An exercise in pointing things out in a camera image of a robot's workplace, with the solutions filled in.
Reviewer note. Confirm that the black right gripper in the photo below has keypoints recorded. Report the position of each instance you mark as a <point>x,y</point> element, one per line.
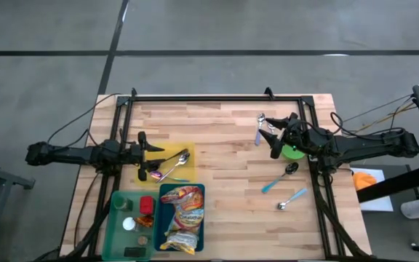
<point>291,136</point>

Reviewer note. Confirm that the black frame clamp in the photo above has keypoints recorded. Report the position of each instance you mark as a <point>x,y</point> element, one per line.
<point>133,92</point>
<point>268,92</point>

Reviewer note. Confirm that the blue yellow ramen packet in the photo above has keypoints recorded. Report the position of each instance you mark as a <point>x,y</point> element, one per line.
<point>187,220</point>

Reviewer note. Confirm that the teal plastic bin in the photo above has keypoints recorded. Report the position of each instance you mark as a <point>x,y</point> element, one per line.
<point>158,225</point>

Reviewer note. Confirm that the small clear glass jar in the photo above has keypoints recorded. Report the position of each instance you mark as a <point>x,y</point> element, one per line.
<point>142,240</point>

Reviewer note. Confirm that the white-label glass spice jar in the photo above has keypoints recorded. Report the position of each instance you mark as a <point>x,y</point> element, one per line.
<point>128,223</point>

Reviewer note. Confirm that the black aluminium table frame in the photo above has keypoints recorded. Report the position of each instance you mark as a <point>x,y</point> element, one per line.
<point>213,98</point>

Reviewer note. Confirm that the white paper sheet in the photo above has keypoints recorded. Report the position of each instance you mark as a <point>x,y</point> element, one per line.
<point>380,203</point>

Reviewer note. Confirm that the green plastic bowl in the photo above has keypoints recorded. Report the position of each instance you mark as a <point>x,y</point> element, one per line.
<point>292,153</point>

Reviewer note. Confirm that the red paprika tin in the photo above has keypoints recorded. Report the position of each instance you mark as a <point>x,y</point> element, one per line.
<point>147,205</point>

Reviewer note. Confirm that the iridescent rainbow metal spoon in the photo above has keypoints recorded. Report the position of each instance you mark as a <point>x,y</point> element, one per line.
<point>155,175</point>

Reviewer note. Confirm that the black equipment stand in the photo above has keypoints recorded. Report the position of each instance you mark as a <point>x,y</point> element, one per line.
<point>395,183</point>

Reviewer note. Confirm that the dark green spice tin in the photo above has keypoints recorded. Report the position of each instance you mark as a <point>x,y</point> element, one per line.
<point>135,252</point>

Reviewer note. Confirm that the grey side table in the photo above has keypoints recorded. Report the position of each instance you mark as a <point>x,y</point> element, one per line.
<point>6,175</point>

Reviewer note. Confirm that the brown snack packet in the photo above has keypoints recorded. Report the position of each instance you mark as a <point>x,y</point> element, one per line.
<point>145,221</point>

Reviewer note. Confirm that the plain silver metal spoon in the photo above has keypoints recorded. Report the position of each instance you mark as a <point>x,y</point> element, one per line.
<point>184,157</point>

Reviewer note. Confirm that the dark black metal spoon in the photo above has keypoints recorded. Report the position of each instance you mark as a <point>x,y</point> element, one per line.
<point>178,153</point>

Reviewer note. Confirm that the orange object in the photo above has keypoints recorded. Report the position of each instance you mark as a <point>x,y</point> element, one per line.
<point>364,180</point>

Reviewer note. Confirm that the green oregano spice jar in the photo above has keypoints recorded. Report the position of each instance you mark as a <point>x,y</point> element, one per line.
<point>122,203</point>

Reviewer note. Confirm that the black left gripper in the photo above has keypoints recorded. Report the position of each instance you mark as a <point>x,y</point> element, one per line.
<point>141,156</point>

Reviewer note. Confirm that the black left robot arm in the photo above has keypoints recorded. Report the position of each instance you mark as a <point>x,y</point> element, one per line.
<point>78,154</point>

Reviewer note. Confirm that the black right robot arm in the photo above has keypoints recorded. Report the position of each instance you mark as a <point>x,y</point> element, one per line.
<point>362,145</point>

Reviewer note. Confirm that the green translucent plastic bin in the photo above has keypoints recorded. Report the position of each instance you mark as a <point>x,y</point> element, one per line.
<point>118,240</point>

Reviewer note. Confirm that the yellow snack bag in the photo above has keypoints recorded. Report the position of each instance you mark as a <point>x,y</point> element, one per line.
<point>180,242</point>

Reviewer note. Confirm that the red roast noodle packet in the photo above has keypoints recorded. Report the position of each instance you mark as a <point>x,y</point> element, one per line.
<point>184,198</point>

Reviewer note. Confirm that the yellow plastic bin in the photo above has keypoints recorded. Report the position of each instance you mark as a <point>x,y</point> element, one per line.
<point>173,147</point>

